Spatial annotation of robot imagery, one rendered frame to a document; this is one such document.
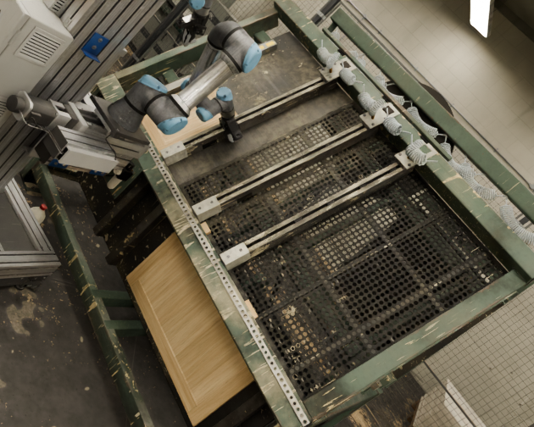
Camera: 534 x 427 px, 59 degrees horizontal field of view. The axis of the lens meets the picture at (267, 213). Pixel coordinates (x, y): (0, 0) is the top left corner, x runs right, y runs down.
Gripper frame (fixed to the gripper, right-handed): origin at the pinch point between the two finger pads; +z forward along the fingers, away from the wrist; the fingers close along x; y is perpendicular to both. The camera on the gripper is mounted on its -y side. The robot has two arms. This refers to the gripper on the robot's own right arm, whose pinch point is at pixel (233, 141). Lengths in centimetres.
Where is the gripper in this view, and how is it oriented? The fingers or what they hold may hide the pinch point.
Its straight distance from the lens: 259.1
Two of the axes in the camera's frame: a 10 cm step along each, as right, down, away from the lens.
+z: 0.5, 5.0, 8.6
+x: -8.7, 4.5, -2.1
